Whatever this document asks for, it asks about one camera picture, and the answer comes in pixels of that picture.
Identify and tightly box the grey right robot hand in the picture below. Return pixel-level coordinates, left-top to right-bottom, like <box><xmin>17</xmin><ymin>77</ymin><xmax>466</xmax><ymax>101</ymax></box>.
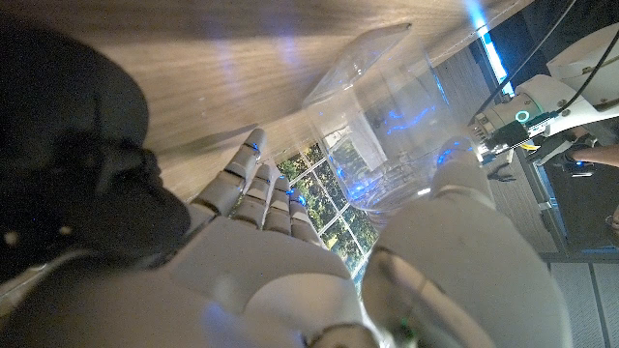
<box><xmin>0</xmin><ymin>128</ymin><xmax>575</xmax><ymax>348</ymax></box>

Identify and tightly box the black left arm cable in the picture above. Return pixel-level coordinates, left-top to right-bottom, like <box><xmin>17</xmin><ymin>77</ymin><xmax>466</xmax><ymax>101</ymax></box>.
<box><xmin>466</xmin><ymin>0</ymin><xmax>579</xmax><ymax>125</ymax></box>

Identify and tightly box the clear glass jar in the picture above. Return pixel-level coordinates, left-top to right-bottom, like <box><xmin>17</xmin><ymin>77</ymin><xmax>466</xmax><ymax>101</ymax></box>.
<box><xmin>299</xmin><ymin>22</ymin><xmax>480</xmax><ymax>218</ymax></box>

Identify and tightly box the printed window backdrop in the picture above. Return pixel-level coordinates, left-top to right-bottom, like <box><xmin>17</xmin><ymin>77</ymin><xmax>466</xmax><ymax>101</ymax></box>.
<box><xmin>278</xmin><ymin>142</ymin><xmax>381</xmax><ymax>291</ymax></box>

